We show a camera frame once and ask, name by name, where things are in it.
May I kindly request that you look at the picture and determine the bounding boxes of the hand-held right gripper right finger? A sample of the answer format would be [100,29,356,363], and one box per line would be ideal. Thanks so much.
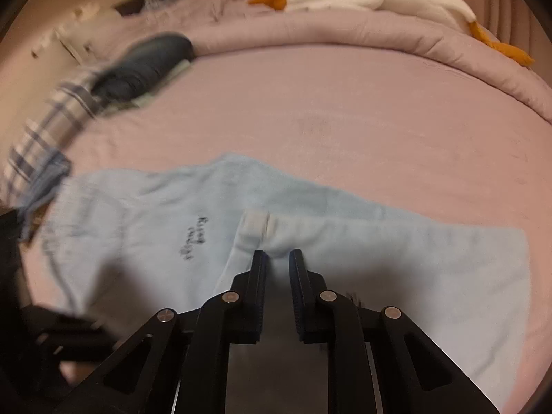
[289,249,501,414]

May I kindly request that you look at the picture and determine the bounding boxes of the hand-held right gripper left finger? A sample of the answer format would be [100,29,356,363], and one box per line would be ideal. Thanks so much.
[65,249,268,414]

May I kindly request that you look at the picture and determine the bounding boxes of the light blue strawberry print pants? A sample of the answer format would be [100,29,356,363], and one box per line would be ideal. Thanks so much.
[26,153,531,397]

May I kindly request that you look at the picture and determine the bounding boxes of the folded light blue jeans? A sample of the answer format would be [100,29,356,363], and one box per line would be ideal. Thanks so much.
[19,149,72,242]

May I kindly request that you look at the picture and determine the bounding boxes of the bed with pink sheet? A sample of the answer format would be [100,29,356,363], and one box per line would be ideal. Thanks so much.
[0,0,552,414]

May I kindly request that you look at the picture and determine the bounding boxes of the plaid pillow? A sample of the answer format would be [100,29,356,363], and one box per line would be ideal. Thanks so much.
[4,69,108,195]

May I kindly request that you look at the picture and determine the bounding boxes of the folded dark blue jeans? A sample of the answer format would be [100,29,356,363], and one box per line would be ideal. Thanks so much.
[91,32,195,102]

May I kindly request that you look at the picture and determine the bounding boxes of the beige padded headboard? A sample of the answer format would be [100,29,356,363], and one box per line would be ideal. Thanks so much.
[0,21,100,156]

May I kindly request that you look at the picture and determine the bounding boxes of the pink quilt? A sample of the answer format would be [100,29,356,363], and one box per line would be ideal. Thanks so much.
[108,0,552,126]

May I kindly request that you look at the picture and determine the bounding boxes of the pink curtain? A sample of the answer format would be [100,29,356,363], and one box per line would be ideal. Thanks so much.
[479,0,523,39]

